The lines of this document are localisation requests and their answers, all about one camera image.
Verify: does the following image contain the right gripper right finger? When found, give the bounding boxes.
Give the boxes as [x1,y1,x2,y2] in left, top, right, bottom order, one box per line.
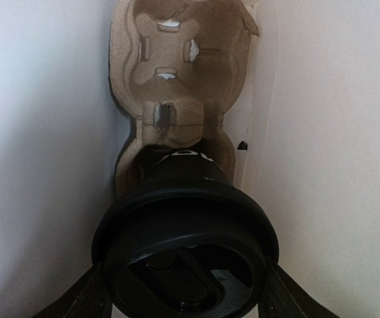
[259,258,338,318]

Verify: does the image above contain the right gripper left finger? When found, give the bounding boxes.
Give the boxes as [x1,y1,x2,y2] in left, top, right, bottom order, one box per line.
[32,263,113,318]

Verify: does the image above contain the black cup lid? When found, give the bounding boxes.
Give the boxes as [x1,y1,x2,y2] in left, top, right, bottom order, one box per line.
[91,189,279,317]

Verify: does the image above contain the single black paper cup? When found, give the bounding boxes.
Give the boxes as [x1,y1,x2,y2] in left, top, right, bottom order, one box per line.
[122,145,238,201]

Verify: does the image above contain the brown paper bag white handles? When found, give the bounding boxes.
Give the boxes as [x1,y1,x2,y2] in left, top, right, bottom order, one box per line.
[0,1,380,317]

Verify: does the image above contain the brown cardboard cup carrier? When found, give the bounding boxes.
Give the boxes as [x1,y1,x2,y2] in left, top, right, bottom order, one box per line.
[109,1,260,195]

